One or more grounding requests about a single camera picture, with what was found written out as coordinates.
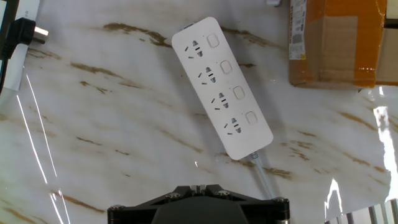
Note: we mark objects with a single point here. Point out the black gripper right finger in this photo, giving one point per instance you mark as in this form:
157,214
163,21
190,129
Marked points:
264,211

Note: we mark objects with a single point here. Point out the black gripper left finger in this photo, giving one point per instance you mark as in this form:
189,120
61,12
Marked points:
136,211

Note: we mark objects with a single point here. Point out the white four-socket power strip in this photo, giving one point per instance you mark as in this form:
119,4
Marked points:
222,90

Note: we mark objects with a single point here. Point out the marble pattern table mat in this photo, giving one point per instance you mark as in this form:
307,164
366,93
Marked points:
124,124

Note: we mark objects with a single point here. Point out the cardboard box with orange tape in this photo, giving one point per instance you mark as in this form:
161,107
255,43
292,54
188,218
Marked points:
339,46

